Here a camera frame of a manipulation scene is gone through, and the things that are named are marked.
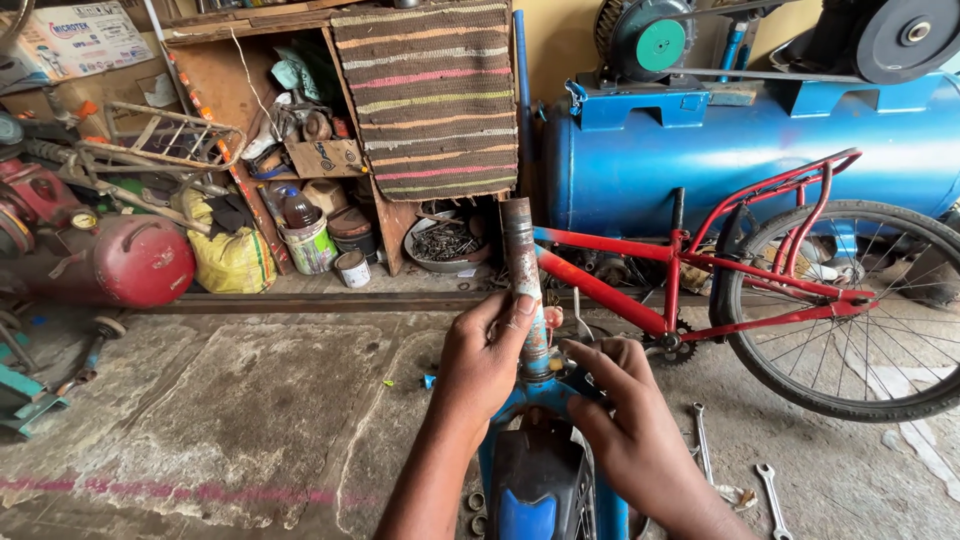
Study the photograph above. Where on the person's left hand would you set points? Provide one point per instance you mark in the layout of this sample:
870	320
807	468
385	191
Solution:
472	360

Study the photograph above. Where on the person's right hand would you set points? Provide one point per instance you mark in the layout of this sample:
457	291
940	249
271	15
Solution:
645	427

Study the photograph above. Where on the blue fork with rusty tube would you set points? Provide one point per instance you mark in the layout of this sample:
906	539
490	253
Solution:
519	247

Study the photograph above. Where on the small blue cap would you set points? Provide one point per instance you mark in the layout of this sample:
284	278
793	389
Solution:
429	382

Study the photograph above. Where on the long silver wrench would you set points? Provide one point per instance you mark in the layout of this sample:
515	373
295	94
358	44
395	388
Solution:
703	442

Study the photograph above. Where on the crumpled dirty rag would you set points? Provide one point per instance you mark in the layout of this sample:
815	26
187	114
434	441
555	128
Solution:
736	496

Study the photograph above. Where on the metal bowl of screws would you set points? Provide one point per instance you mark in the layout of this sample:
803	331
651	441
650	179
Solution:
446	244

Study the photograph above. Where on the black and blue mudguard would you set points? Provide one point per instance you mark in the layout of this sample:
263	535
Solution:
536	480

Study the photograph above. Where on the short silver wrench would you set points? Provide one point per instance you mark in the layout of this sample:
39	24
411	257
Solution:
772	499

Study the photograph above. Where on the small white tin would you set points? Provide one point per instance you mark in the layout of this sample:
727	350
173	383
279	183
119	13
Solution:
352	270

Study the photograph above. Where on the black round container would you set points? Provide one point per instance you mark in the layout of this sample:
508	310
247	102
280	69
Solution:
352	232

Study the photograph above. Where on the green labelled paint bucket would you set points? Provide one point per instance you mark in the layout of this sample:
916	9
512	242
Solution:
309	251

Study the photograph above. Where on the bicycle wheel with black tyre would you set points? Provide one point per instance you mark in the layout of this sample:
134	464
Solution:
847	375

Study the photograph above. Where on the brown plastic bottle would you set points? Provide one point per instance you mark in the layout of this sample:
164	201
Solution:
300	210

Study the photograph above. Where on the yellow sack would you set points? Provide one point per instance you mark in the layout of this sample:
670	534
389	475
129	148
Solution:
232	262

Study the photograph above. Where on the striped woven rug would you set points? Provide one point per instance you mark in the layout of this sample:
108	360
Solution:
435	97

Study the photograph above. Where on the blue upright pipe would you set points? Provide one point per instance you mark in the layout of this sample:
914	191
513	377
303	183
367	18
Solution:
523	90

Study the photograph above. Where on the blue compressor tank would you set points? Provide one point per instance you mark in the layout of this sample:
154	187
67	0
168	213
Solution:
750	157

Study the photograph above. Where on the red gas cylinder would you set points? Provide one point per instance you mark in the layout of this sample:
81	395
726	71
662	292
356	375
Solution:
135	262

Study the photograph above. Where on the green compressor motor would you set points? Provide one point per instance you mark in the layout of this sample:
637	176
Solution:
649	41

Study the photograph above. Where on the cluttered wooden shelf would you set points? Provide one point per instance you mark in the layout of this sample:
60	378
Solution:
225	82

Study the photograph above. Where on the rusty metal carrier rack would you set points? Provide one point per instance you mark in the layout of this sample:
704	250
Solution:
165	142

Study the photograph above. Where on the teal metal stand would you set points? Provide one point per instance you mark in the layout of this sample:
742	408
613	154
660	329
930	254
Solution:
22	390

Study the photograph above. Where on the red machine part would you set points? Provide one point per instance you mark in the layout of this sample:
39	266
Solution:
37	191

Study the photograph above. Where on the black compressor pump with pulley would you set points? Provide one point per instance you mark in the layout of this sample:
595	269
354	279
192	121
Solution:
896	34

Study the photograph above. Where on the printed white cardboard box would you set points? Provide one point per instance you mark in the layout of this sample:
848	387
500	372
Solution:
75	41

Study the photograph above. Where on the red bicycle frame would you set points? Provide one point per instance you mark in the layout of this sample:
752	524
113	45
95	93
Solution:
600	292

